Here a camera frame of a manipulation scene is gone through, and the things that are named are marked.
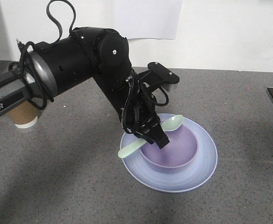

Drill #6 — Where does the light blue plate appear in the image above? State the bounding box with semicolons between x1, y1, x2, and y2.
122;118;217;193

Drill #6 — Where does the black cable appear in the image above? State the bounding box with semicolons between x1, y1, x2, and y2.
8;0;77;110

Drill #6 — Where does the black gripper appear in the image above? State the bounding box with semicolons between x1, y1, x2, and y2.
120;72;170;149

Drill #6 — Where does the white paper sheet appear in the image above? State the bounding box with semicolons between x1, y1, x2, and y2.
114;0;183;40

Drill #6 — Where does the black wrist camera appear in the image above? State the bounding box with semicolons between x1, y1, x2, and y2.
147;62;180;92

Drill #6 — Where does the mint green plastic spoon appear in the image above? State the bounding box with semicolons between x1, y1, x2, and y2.
117;115;184;159

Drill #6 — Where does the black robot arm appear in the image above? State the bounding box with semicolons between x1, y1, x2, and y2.
0;27;179;148

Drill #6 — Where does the brown paper cup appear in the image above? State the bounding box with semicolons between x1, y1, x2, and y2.
8;101;38;129

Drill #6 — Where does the purple plastic bowl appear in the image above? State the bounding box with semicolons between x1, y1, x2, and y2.
140;125;199;173

